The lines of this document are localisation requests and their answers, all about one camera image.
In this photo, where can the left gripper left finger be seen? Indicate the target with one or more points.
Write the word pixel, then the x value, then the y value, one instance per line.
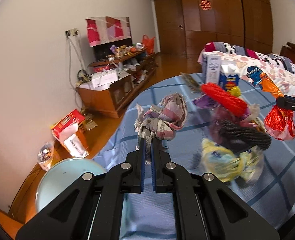
pixel 128 177

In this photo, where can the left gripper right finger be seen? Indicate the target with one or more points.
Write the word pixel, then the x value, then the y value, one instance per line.
pixel 167 176

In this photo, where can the red foil snack wrapper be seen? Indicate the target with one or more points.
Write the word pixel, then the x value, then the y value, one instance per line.
pixel 279 122

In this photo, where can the yellow white plastic bag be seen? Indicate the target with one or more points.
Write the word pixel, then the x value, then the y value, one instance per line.
pixel 227 166

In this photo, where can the black striped yarn bundle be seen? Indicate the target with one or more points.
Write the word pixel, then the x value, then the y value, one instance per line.
pixel 250 136

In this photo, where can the light blue trash bin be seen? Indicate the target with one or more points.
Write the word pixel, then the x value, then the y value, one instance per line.
pixel 60 176

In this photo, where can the heart pattern quilt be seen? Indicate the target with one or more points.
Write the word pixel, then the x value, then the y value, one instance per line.
pixel 280 69

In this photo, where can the red yarn bundle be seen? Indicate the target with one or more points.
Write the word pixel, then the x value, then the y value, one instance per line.
pixel 232 103

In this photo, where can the white orange paper bag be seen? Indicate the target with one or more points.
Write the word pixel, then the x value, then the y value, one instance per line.
pixel 73 140

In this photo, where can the blue tissue box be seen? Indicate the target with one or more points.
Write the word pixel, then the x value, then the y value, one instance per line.
pixel 229 78

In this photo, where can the wooden tv cabinet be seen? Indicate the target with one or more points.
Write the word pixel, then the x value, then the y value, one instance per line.
pixel 134 70

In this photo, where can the red cardboard box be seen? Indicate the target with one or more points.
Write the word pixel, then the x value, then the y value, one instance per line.
pixel 73 117

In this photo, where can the clear bag of wrappers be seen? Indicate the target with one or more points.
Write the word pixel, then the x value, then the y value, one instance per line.
pixel 45 156

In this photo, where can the purple wrapper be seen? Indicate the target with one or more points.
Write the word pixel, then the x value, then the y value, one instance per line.
pixel 205 102

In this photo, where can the white tall carton box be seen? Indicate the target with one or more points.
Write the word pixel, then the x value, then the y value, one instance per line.
pixel 211 67

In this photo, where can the dark patterned flat packet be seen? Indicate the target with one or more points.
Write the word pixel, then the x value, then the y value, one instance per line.
pixel 190 82

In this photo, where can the white box on cabinet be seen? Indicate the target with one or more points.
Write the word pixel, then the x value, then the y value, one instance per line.
pixel 104 78

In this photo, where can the wooden wardrobe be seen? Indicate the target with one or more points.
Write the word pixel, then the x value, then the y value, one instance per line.
pixel 245 23

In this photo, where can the white mug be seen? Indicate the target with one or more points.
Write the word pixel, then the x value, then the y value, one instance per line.
pixel 139 46

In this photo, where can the red double happiness decal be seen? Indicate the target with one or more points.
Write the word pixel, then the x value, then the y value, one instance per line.
pixel 205 5

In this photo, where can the orange bag on cabinet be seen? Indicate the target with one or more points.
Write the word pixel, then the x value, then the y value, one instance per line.
pixel 148 44

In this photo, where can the cloth covered television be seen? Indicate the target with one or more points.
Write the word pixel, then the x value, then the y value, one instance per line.
pixel 105 32

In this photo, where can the wooden door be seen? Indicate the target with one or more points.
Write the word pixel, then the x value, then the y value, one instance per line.
pixel 170 23

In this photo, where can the wall power outlet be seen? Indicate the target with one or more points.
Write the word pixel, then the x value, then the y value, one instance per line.
pixel 72 32

